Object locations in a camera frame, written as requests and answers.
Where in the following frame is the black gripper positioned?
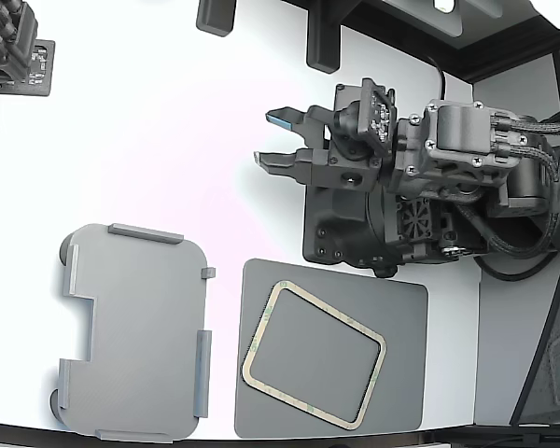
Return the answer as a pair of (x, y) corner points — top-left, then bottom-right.
(329, 99), (512, 207)

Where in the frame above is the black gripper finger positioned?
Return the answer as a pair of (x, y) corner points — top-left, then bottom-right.
(266, 105), (332, 149)
(254, 148), (330, 186)

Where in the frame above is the beige rectangular frame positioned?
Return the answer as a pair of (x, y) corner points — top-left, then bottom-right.
(240, 278), (387, 431)

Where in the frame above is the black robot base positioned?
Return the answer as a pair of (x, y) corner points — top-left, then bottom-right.
(301, 182), (400, 280)

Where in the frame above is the grey rectangular mat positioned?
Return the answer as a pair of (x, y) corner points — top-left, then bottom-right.
(233, 258), (429, 440)

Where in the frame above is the black labelled plate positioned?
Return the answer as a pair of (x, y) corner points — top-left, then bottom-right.
(25, 39), (57, 98)

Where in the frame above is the thin black cable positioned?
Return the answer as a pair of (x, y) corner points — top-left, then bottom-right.
(424, 55), (446, 102)

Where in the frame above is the long black bracket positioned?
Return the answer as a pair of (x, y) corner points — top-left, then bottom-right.
(305, 0), (343, 74)

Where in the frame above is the black border rail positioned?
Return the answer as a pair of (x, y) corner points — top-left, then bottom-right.
(340, 0), (560, 83)

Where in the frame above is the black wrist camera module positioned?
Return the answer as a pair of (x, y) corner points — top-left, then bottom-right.
(332, 77), (399, 162)

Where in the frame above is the short black bracket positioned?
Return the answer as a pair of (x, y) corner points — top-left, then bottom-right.
(195, 0), (239, 36)

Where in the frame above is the grey frame holder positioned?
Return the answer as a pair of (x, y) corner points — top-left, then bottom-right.
(49, 222), (217, 444)

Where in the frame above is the black machine with cables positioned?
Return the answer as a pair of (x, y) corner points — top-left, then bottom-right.
(0, 0), (41, 139)

